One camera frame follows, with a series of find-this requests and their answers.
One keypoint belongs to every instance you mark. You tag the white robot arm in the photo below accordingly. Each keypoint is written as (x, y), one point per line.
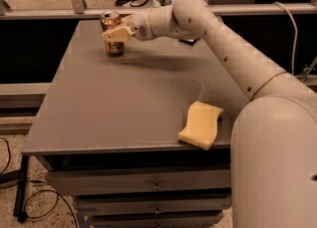
(274, 138)

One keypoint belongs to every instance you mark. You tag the grey drawer cabinet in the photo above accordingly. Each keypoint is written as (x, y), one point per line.
(107, 132)

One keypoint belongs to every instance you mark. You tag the dark blue snack packet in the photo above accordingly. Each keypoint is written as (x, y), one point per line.
(189, 42)

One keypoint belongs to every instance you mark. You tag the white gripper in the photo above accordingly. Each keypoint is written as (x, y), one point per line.
(139, 26)

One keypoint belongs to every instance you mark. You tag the orange soda can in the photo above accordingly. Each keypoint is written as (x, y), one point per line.
(109, 20)

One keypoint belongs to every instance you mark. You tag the yellow sponge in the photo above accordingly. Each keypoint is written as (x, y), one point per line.
(201, 125)

